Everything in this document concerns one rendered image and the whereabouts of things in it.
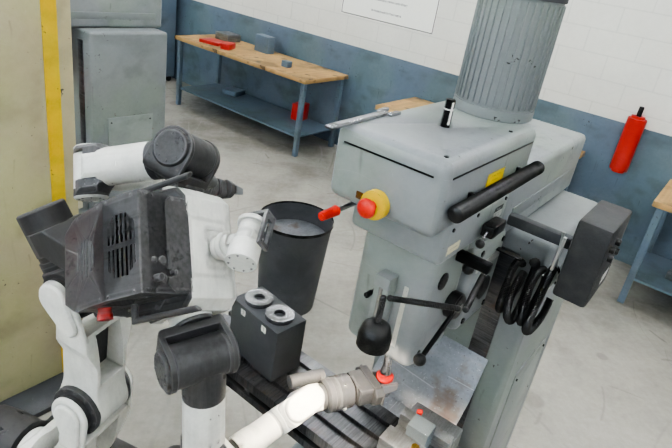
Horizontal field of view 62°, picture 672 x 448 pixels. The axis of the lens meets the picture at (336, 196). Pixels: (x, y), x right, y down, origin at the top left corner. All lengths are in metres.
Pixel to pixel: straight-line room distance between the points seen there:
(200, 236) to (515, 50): 0.80
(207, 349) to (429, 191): 0.53
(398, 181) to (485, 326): 0.84
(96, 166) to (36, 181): 1.32
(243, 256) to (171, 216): 0.16
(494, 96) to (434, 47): 4.67
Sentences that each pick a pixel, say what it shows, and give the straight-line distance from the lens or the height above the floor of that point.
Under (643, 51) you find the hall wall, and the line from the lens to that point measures 5.38.
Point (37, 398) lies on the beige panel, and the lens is 3.19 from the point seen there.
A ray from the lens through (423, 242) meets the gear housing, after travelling 1.19.
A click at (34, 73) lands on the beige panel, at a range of 2.53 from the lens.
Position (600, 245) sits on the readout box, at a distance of 1.41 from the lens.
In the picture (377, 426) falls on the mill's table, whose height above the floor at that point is 0.97.
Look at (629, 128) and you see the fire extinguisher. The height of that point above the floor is 1.20.
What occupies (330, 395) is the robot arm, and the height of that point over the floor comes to 1.19.
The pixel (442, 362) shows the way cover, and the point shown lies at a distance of 1.90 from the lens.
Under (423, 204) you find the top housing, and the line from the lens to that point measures 1.05.
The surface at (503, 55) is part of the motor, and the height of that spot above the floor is 2.04.
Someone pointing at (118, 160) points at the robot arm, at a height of 1.70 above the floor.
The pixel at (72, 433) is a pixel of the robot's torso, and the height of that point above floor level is 0.98.
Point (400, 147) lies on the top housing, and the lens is 1.06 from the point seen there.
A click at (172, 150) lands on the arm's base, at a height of 1.77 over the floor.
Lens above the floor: 2.21
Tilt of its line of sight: 24 degrees down
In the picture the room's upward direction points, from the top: 10 degrees clockwise
